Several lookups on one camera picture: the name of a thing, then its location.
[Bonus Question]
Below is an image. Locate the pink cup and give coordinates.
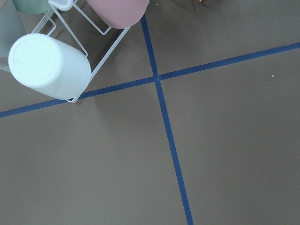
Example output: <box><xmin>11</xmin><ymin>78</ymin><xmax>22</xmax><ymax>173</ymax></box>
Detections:
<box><xmin>87</xmin><ymin>0</ymin><xmax>149</xmax><ymax>29</ymax></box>

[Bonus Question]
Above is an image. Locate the white cup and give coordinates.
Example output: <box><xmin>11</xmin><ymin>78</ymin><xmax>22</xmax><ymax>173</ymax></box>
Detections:
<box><xmin>8</xmin><ymin>33</ymin><xmax>91</xmax><ymax>100</ymax></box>

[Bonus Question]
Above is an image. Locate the green cup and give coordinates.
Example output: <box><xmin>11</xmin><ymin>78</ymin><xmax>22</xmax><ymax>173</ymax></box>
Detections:
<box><xmin>13</xmin><ymin>0</ymin><xmax>52</xmax><ymax>15</ymax></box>

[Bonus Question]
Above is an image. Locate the white wire cup rack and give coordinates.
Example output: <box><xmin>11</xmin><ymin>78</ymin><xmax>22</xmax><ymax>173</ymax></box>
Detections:
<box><xmin>0</xmin><ymin>0</ymin><xmax>132</xmax><ymax>104</ymax></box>

